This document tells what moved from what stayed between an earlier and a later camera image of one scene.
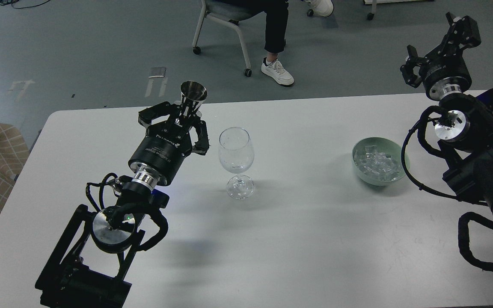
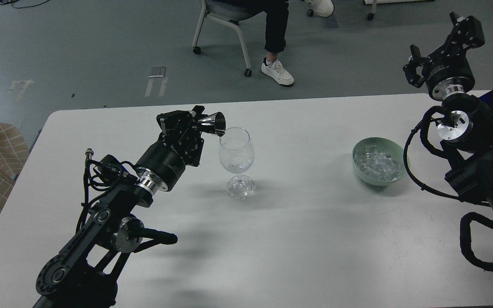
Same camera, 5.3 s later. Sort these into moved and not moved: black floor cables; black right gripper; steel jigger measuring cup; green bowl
Moved: steel jigger measuring cup
Not moved: black right gripper; black floor cables; green bowl
